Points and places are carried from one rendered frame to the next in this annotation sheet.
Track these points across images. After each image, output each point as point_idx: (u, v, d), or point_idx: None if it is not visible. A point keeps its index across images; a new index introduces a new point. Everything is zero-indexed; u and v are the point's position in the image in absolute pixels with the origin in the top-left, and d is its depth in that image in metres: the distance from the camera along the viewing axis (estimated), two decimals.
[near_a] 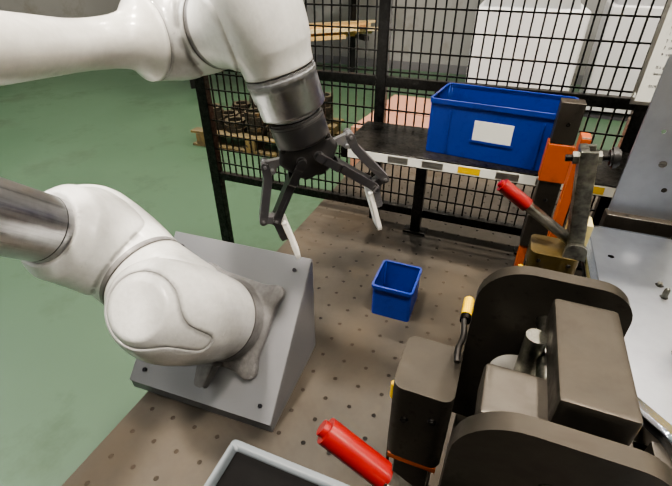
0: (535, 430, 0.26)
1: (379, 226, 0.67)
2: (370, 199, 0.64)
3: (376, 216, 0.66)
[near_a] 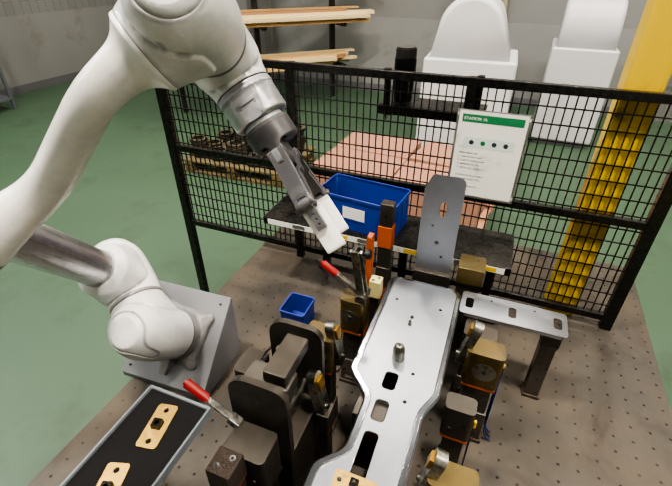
0: (246, 380, 0.80)
1: (346, 224, 0.74)
2: (330, 199, 0.73)
3: (340, 215, 0.74)
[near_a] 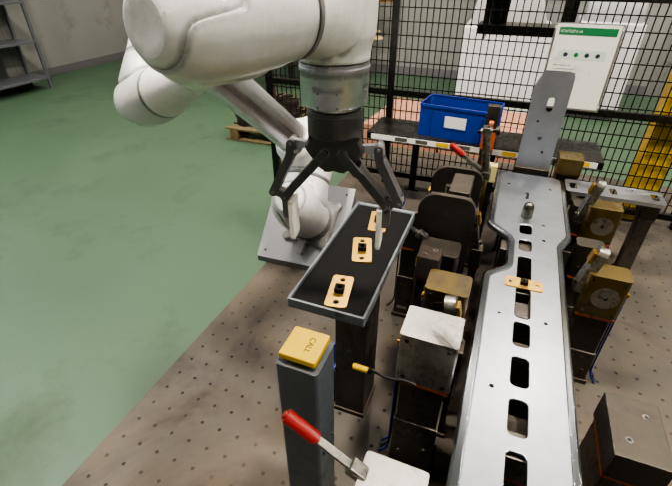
0: (439, 194, 0.99)
1: (297, 226, 0.70)
2: (297, 198, 0.68)
3: (297, 216, 0.69)
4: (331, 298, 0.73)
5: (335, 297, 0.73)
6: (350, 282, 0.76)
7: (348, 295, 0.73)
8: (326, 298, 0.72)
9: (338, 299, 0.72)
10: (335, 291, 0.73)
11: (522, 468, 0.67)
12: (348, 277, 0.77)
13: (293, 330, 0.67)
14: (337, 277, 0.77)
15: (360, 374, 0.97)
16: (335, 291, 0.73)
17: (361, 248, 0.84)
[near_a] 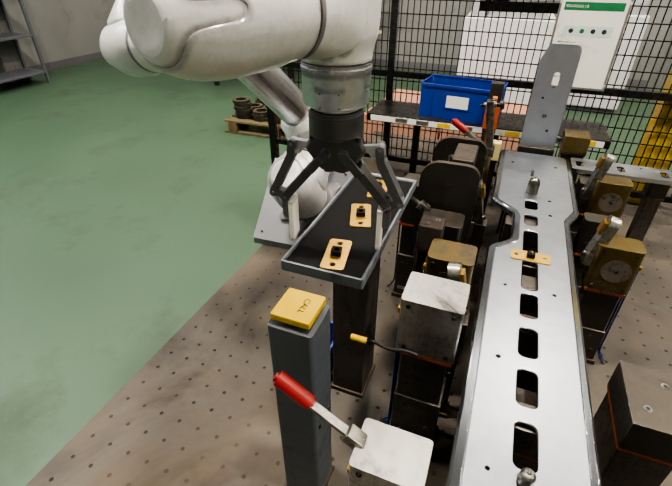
0: (442, 162, 0.94)
1: (297, 226, 0.70)
2: (297, 198, 0.67)
3: (297, 216, 0.69)
4: (327, 261, 0.68)
5: (332, 260, 0.68)
6: (348, 246, 0.71)
7: (345, 258, 0.69)
8: (322, 261, 0.68)
9: (335, 262, 0.68)
10: (332, 254, 0.69)
11: (532, 440, 0.63)
12: (346, 241, 0.73)
13: (286, 291, 0.62)
14: (334, 241, 0.73)
15: (359, 350, 0.92)
16: (332, 254, 0.69)
17: (360, 213, 0.79)
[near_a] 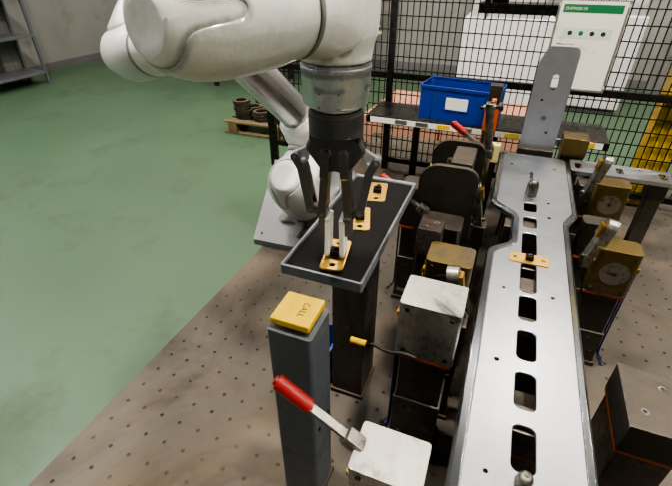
0: (441, 165, 0.95)
1: (330, 242, 0.71)
2: (332, 215, 0.68)
3: (331, 232, 0.70)
4: (327, 261, 0.68)
5: (331, 260, 0.68)
6: (347, 246, 0.72)
7: (344, 258, 0.69)
8: (322, 261, 0.68)
9: (335, 262, 0.68)
10: (331, 254, 0.69)
11: (530, 443, 0.63)
12: None
13: (286, 295, 0.63)
14: (334, 241, 0.73)
15: (358, 352, 0.93)
16: (332, 254, 0.69)
17: None
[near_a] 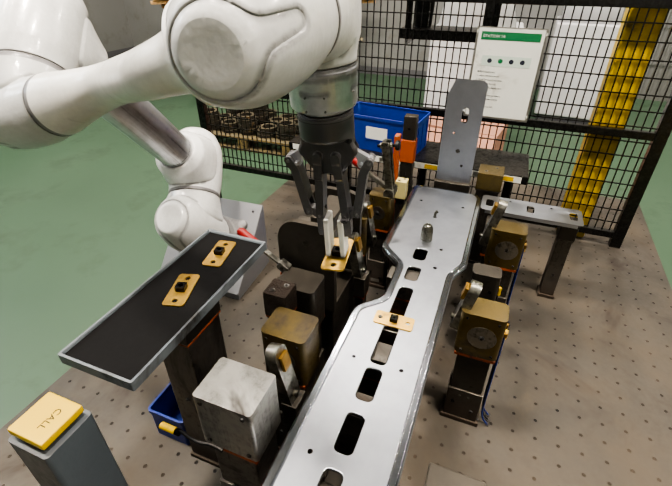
0: (296, 221, 0.88)
1: (332, 241, 0.71)
2: (331, 215, 0.68)
3: (331, 232, 0.70)
4: (328, 261, 0.68)
5: (333, 260, 0.68)
6: (349, 245, 0.71)
7: (346, 258, 0.69)
8: (323, 262, 0.68)
9: (336, 262, 0.68)
10: (333, 254, 0.69)
11: None
12: (348, 240, 0.73)
13: (42, 398, 0.56)
14: (336, 240, 0.73)
15: None
16: (333, 254, 0.69)
17: (178, 288, 0.73)
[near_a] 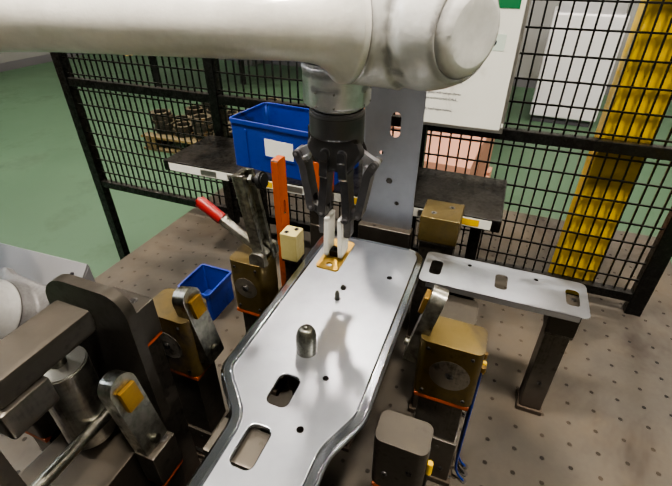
0: None
1: (332, 241, 0.71)
2: (334, 215, 0.68)
3: (332, 232, 0.70)
4: (325, 260, 0.68)
5: (329, 260, 0.68)
6: (349, 247, 0.71)
7: (343, 259, 0.68)
8: (319, 260, 0.68)
9: (332, 262, 0.68)
10: (330, 253, 0.69)
11: None
12: (349, 242, 0.72)
13: None
14: (337, 241, 0.73)
15: None
16: (331, 254, 0.69)
17: None
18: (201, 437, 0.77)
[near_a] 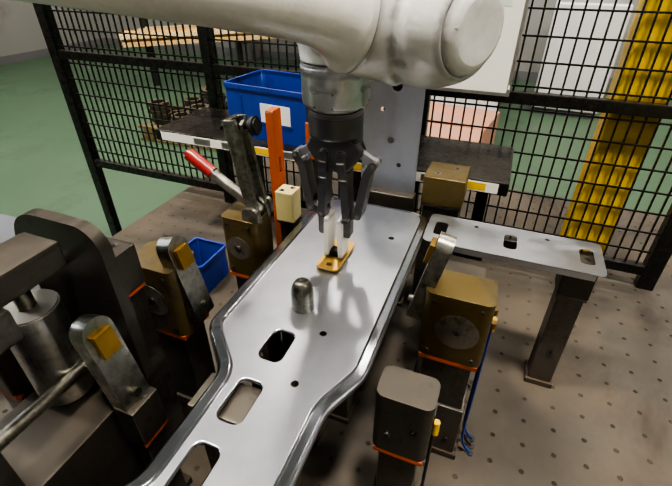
0: None
1: (332, 241, 0.71)
2: (334, 215, 0.68)
3: (333, 232, 0.70)
4: (325, 260, 0.68)
5: (330, 260, 0.68)
6: (349, 247, 0.71)
7: (343, 259, 0.68)
8: (320, 260, 0.68)
9: (332, 262, 0.68)
10: (331, 253, 0.69)
11: None
12: (349, 242, 0.72)
13: None
14: (337, 241, 0.73)
15: None
16: (331, 254, 0.69)
17: None
18: None
